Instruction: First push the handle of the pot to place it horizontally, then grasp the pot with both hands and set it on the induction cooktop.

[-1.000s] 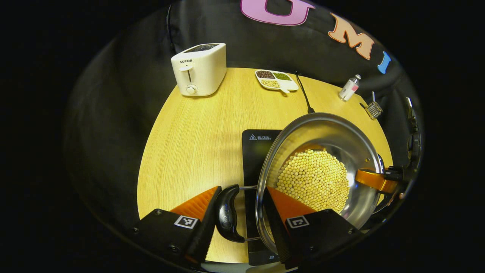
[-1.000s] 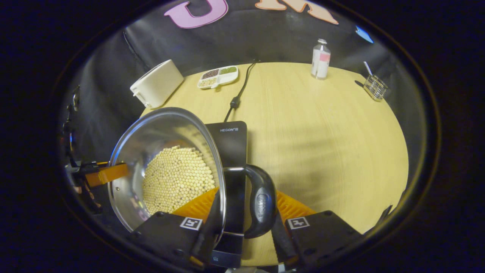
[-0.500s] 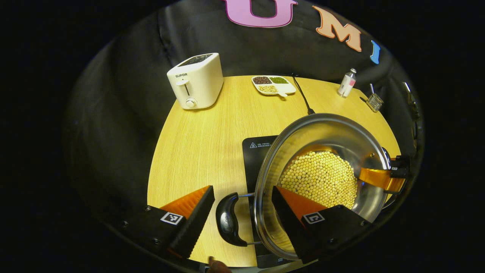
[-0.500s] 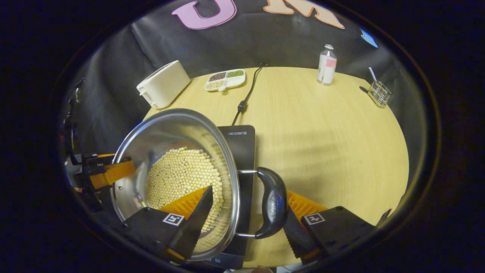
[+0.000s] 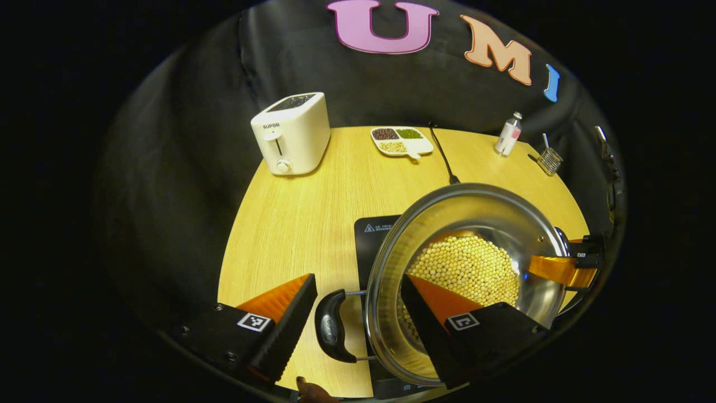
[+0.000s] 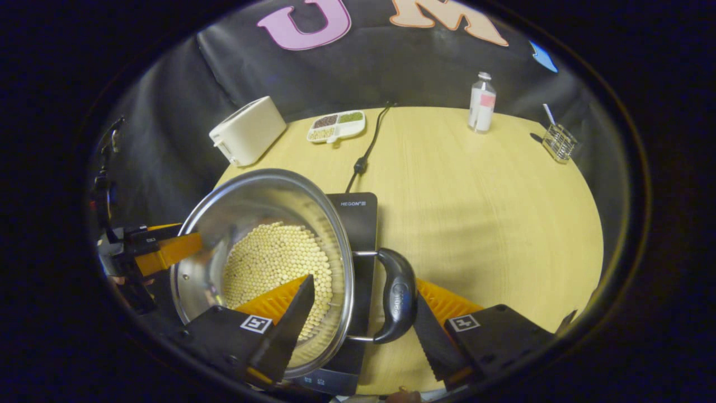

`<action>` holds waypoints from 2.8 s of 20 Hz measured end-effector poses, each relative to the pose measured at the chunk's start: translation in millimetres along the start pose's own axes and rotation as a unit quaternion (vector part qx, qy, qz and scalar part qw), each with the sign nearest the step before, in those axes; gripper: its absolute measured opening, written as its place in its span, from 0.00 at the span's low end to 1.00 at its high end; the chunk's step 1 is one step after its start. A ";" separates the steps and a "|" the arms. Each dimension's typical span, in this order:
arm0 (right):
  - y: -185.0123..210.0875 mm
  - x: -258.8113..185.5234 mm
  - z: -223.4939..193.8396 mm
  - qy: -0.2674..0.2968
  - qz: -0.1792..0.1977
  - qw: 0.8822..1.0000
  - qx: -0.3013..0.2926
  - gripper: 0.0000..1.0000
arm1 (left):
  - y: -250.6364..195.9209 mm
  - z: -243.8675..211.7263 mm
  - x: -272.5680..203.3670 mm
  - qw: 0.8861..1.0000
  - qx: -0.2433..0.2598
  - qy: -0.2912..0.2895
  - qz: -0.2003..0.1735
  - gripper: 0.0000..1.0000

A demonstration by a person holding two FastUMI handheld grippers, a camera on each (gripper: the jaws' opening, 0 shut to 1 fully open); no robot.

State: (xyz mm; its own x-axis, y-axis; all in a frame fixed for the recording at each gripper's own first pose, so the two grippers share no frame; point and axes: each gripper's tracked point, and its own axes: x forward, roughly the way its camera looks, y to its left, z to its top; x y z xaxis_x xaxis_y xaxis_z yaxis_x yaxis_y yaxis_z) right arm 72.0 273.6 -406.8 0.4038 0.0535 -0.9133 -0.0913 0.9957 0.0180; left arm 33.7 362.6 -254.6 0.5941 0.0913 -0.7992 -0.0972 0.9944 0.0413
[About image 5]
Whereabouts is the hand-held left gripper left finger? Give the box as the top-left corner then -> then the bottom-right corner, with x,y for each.
171,273 -> 318,384

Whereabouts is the steel pot with black handles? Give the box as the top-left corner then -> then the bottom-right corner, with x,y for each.
314,182 -> 571,387

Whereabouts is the black cooktop power cable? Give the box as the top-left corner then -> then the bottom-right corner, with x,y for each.
428,122 -> 461,186

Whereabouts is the clear bottle with pink label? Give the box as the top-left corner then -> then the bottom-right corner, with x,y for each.
494,111 -> 523,157

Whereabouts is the white divided dish of beans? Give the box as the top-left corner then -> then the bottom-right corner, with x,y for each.
370,126 -> 435,160

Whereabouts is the white toaster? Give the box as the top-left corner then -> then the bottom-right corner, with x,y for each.
250,92 -> 331,176

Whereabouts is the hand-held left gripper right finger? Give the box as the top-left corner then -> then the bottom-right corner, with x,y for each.
400,274 -> 552,390

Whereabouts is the black induction cooktop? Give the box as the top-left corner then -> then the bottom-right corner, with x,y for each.
354,214 -> 448,400

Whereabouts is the small wire basket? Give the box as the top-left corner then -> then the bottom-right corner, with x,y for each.
537,147 -> 564,177

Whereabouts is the heap of yellow soybeans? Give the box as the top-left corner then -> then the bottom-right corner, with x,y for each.
400,235 -> 521,342

